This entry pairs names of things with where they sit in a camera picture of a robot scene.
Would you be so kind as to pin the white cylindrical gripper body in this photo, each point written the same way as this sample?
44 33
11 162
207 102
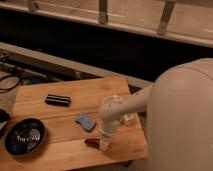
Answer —
108 129

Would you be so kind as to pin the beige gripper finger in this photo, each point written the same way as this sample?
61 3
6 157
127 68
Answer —
104 145

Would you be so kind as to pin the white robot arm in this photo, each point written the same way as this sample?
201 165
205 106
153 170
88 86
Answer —
179 108

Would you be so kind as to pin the blue sponge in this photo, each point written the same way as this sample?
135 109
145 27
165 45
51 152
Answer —
86 122

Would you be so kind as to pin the small white box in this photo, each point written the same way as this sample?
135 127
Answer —
128 119

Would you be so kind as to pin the black rectangular bar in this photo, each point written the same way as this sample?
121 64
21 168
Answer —
58 100

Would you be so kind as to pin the black round bowl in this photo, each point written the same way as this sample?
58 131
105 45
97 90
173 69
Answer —
25 137

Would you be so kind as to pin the metal shelf bracket middle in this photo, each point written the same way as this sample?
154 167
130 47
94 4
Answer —
103 11

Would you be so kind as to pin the metal shelf bracket right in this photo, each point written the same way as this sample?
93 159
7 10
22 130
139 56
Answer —
165 17

